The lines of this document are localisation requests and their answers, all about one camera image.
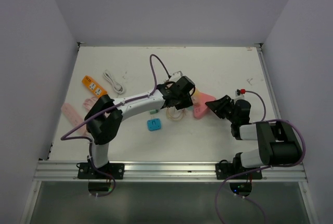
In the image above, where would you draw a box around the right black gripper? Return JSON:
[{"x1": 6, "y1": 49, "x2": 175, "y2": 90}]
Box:
[{"x1": 206, "y1": 95, "x2": 237, "y2": 123}]

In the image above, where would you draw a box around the pink power strip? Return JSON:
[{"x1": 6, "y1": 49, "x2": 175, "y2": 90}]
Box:
[
  {"x1": 191, "y1": 91, "x2": 216, "y2": 119},
  {"x1": 61, "y1": 103, "x2": 88, "y2": 135}
]

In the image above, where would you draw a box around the green USB charger plug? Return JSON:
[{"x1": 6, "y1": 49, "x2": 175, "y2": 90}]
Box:
[{"x1": 149, "y1": 109, "x2": 159, "y2": 115}]

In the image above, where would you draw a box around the blue plug adapter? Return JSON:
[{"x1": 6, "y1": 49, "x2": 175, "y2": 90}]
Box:
[{"x1": 147, "y1": 118, "x2": 162, "y2": 131}]

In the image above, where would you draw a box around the orange USB charger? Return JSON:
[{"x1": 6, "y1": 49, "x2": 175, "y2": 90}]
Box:
[{"x1": 82, "y1": 76, "x2": 108, "y2": 98}]

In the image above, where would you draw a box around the pink power strip cord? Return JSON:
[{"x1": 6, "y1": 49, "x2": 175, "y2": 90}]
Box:
[{"x1": 83, "y1": 97, "x2": 99, "y2": 110}]

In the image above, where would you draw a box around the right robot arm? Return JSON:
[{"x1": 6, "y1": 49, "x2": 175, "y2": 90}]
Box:
[{"x1": 206, "y1": 95, "x2": 304, "y2": 179}]

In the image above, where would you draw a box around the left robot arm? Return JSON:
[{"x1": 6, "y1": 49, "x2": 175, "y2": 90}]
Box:
[{"x1": 84, "y1": 76, "x2": 196, "y2": 179}]

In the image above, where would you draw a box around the yellow thin cable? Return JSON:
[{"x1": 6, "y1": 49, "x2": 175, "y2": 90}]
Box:
[{"x1": 166, "y1": 108, "x2": 188, "y2": 122}]

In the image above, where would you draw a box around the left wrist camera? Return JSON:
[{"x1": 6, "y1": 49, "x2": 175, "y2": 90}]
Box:
[{"x1": 170, "y1": 71, "x2": 183, "y2": 80}]

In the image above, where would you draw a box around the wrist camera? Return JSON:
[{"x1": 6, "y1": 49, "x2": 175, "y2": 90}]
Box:
[
  {"x1": 170, "y1": 71, "x2": 183, "y2": 80},
  {"x1": 234, "y1": 89, "x2": 246, "y2": 101}
]

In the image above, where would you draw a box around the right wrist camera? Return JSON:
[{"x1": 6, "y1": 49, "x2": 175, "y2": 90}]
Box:
[{"x1": 234, "y1": 89, "x2": 246, "y2": 101}]

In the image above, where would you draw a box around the white charger cable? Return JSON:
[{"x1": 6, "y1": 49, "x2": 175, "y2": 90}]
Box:
[{"x1": 103, "y1": 69, "x2": 126, "y2": 97}]

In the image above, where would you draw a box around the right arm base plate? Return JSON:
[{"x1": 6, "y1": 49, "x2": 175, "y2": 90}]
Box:
[{"x1": 215, "y1": 158, "x2": 263, "y2": 180}]

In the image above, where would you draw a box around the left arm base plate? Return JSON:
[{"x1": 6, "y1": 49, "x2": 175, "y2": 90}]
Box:
[{"x1": 76, "y1": 162, "x2": 125, "y2": 180}]

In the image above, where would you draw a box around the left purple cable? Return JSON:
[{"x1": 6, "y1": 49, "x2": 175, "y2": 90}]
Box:
[{"x1": 60, "y1": 54, "x2": 172, "y2": 141}]

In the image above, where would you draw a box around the aluminium front rail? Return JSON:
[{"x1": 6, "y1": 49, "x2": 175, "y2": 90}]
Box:
[{"x1": 33, "y1": 160, "x2": 307, "y2": 182}]

